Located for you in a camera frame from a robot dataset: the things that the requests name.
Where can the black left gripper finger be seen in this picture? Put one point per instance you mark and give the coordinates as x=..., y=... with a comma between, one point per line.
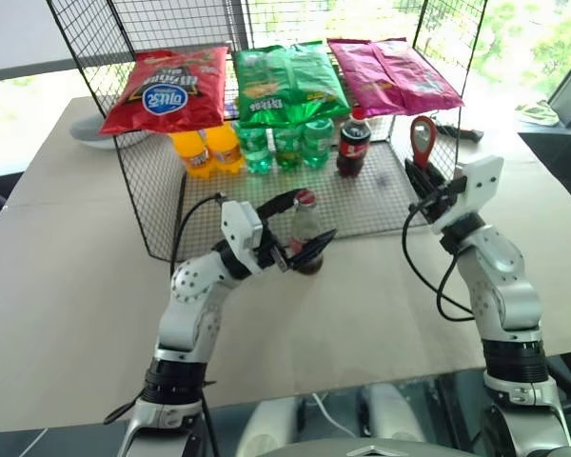
x=285, y=197
x=316, y=245

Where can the green soda bottle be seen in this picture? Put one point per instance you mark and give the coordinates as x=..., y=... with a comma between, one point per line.
x=254, y=147
x=319, y=143
x=288, y=150

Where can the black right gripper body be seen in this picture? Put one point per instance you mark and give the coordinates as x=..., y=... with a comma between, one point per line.
x=440, y=197

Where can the orange soda bottle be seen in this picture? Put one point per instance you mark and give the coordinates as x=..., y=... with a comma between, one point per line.
x=192, y=154
x=223, y=147

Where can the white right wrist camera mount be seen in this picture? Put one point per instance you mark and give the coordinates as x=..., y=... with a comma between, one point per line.
x=476, y=190

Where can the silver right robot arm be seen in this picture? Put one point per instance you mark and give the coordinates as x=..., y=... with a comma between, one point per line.
x=504, y=290

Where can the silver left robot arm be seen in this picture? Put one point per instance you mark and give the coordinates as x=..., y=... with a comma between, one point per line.
x=190, y=309

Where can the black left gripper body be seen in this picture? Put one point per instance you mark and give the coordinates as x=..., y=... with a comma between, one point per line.
x=271, y=252

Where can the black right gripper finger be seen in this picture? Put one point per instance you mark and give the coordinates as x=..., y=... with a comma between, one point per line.
x=415, y=176
x=434, y=175

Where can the green chips bag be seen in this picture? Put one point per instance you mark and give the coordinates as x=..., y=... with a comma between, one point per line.
x=261, y=81
x=319, y=81

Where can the magenta chips bag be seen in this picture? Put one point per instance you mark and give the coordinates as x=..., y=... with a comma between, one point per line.
x=357, y=76
x=419, y=78

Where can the grey rounded robot leg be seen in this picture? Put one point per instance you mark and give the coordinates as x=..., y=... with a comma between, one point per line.
x=276, y=423
x=392, y=414

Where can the green and white shoes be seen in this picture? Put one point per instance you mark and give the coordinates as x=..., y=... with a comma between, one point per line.
x=537, y=113

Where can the grey round bowl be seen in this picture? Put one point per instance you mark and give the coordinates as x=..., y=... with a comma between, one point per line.
x=88, y=133

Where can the cola bottle with red cap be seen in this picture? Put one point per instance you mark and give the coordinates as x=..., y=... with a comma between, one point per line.
x=353, y=145

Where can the red chips bag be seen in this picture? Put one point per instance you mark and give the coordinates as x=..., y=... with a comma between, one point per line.
x=166, y=93

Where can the dark rounded robot chest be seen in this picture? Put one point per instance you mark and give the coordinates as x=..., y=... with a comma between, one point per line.
x=366, y=451

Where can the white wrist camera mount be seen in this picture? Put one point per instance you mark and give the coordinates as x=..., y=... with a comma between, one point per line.
x=238, y=224
x=476, y=190

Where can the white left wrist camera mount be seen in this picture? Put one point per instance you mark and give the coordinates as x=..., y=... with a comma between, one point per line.
x=238, y=224

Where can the black side table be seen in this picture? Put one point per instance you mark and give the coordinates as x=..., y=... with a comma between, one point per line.
x=561, y=162

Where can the glass bottle with red cap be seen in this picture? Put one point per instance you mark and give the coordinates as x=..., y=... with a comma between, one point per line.
x=305, y=224

